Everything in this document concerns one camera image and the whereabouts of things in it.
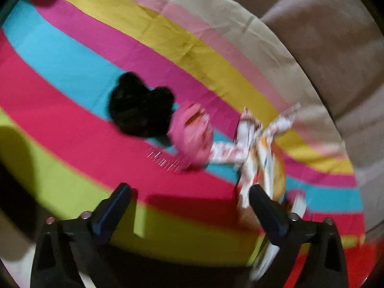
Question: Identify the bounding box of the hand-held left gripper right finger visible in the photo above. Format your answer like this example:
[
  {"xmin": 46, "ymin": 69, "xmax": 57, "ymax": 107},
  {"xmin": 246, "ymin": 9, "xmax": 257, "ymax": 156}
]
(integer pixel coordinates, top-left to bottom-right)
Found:
[{"xmin": 249, "ymin": 184, "xmax": 350, "ymax": 288}]

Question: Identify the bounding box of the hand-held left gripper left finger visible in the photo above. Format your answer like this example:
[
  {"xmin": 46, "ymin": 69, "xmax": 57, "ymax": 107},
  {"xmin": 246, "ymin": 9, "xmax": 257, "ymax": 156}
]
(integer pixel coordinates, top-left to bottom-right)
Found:
[{"xmin": 30, "ymin": 182, "xmax": 132, "ymax": 288}]

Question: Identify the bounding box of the white printed cloth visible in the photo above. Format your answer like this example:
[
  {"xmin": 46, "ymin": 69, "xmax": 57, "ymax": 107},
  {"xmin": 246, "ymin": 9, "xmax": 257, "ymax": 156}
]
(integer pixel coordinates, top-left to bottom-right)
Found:
[{"xmin": 208, "ymin": 102, "xmax": 308, "ymax": 281}]

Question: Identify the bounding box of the black cloth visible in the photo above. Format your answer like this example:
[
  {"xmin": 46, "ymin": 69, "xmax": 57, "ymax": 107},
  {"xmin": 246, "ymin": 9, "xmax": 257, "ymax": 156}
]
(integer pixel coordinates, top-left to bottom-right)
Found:
[{"xmin": 108, "ymin": 72, "xmax": 176, "ymax": 140}]

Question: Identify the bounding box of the pink fabric bundle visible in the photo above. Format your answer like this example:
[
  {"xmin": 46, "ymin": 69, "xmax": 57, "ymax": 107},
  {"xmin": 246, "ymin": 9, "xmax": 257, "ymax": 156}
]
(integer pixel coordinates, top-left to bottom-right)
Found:
[{"xmin": 167, "ymin": 101, "xmax": 215, "ymax": 168}]

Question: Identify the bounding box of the colourful striped blanket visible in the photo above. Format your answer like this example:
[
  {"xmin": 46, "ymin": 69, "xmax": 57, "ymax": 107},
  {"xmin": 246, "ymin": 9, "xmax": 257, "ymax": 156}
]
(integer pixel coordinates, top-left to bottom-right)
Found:
[{"xmin": 0, "ymin": 0, "xmax": 384, "ymax": 288}]

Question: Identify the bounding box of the beige bedding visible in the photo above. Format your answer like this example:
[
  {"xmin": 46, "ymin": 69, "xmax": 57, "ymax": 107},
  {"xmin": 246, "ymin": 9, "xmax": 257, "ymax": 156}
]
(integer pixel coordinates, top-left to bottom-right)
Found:
[{"xmin": 207, "ymin": 0, "xmax": 384, "ymax": 234}]

